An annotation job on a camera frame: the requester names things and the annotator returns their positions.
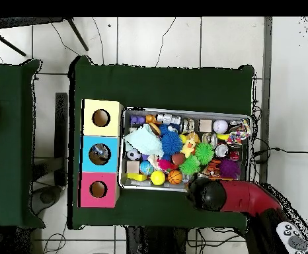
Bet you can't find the silver toy robot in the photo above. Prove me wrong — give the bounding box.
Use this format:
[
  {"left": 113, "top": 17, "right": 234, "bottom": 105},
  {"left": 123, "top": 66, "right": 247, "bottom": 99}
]
[{"left": 155, "top": 112, "right": 182, "bottom": 126}]

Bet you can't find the green spiky ball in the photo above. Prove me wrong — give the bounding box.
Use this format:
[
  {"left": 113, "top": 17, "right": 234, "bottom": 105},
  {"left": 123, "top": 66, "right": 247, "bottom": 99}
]
[{"left": 178, "top": 142, "right": 215, "bottom": 176}]

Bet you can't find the black panel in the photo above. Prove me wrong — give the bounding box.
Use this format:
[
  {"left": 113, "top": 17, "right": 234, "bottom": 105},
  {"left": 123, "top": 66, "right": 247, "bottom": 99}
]
[{"left": 54, "top": 92, "right": 69, "bottom": 186}]

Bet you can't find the yellow plush duck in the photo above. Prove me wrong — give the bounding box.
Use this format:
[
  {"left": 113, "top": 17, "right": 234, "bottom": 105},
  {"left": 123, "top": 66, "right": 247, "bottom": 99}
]
[{"left": 180, "top": 138, "right": 197, "bottom": 159}]

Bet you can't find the black tripod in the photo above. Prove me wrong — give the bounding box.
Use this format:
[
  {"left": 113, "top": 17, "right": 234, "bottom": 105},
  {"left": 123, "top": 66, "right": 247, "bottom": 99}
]
[{"left": 0, "top": 17, "right": 89, "bottom": 57}]

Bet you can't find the grey stand base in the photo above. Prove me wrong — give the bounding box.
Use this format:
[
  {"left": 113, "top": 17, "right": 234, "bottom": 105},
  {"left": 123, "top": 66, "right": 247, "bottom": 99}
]
[{"left": 30, "top": 185, "right": 65, "bottom": 216}]

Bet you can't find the purple spiky ball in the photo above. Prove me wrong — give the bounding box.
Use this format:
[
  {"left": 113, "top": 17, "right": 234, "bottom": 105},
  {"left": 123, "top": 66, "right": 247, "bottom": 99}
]
[{"left": 218, "top": 157, "right": 241, "bottom": 179}]

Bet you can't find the yellow foam ball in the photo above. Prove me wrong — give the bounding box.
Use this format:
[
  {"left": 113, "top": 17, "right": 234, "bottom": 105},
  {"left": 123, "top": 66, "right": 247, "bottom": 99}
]
[{"left": 150, "top": 170, "right": 167, "bottom": 187}]

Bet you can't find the wooden box with three holes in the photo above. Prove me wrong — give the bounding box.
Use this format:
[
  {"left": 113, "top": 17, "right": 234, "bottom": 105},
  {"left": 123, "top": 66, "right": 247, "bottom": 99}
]
[{"left": 77, "top": 99, "right": 124, "bottom": 208}]

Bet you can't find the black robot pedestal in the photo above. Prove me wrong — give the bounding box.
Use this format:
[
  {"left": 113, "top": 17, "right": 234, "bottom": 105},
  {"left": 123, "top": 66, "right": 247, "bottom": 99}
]
[{"left": 126, "top": 226, "right": 188, "bottom": 254}]

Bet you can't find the shallow metal mesh bin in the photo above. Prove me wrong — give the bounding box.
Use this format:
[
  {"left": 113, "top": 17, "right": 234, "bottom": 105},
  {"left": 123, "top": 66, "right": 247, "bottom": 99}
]
[{"left": 118, "top": 106, "right": 252, "bottom": 194}]

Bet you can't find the blue spiky ball with eyes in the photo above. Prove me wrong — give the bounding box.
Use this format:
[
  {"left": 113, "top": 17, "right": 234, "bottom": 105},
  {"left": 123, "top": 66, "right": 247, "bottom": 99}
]
[{"left": 159, "top": 123, "right": 180, "bottom": 134}]

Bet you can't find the mint green cloth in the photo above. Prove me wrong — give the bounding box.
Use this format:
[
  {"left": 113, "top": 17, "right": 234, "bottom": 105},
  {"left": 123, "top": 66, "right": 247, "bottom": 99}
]
[{"left": 124, "top": 123, "right": 165, "bottom": 157}]

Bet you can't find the toy hamburger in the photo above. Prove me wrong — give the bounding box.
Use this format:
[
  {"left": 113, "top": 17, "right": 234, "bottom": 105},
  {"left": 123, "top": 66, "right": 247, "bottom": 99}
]
[{"left": 149, "top": 122, "right": 162, "bottom": 136}]

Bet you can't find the clear bottle with blue label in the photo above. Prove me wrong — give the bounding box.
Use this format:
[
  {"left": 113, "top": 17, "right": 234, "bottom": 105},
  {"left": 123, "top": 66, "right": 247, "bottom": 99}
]
[{"left": 91, "top": 144, "right": 110, "bottom": 160}]

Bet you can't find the black power cable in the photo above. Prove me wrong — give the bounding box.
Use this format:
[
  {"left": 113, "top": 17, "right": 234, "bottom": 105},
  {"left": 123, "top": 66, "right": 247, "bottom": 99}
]
[{"left": 252, "top": 146, "right": 308, "bottom": 158}]

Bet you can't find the dark green side table cloth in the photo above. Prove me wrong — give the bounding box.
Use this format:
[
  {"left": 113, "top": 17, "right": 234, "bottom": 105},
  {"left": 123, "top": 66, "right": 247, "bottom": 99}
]
[{"left": 0, "top": 59, "right": 46, "bottom": 229}]

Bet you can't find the small soccer ball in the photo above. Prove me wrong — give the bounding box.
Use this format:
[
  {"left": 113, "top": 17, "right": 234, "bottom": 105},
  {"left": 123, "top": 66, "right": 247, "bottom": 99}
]
[{"left": 126, "top": 148, "right": 142, "bottom": 161}]

